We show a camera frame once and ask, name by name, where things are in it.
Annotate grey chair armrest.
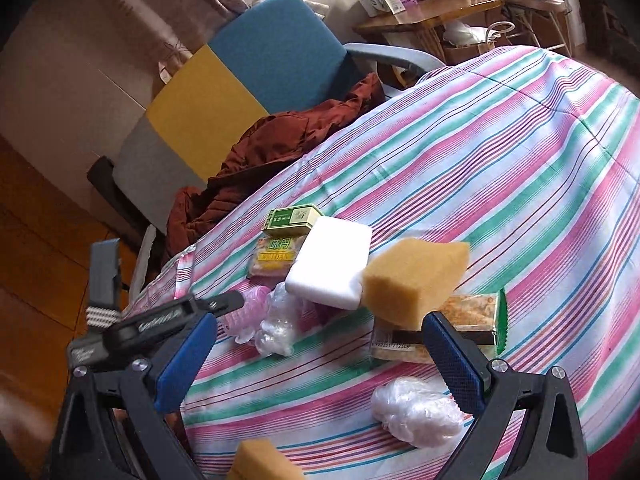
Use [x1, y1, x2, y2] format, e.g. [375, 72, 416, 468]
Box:
[344, 42, 445, 77]

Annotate white plastic bag bundle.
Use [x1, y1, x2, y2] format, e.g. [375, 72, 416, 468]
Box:
[371, 377, 464, 448]

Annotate cluttered side shelf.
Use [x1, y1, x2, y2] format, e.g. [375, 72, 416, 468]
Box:
[501, 0, 575, 58]

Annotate pink curtain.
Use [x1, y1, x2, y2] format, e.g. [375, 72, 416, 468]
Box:
[110, 0, 260, 80]

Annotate wooden desk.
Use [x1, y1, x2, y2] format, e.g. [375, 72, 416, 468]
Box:
[352, 0, 502, 62]

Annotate yellow snack packet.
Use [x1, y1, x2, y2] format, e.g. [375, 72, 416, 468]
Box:
[247, 234, 306, 278]

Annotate cracker pack green ends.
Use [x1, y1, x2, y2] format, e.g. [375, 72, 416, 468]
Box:
[369, 288, 509, 365]

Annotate clear plastic bag bundle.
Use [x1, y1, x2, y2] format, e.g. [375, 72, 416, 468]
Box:
[254, 282, 308, 358]

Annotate rust red quilted blanket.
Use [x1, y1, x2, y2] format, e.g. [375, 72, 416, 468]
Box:
[163, 73, 385, 261]

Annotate striped bed sheet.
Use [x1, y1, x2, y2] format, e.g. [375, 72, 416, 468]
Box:
[131, 47, 639, 479]

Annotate green small carton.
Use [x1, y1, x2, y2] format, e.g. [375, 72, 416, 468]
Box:
[262, 204, 323, 237]

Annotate torn yellow sponge block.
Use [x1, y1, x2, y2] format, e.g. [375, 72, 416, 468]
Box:
[227, 439, 305, 480]

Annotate small yellow sponge block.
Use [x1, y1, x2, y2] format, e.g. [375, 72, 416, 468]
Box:
[361, 237, 471, 330]

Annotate white foam block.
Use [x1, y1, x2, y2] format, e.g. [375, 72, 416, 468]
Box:
[285, 216, 372, 311]

